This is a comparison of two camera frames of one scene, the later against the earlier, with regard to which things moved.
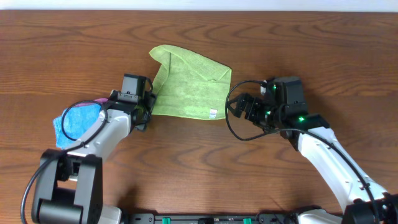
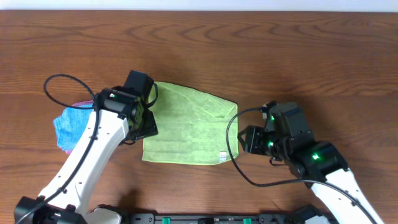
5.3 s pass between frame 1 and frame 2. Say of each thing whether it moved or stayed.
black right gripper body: moved
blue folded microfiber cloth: stayed
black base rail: stayed
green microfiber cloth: moved
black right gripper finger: moved
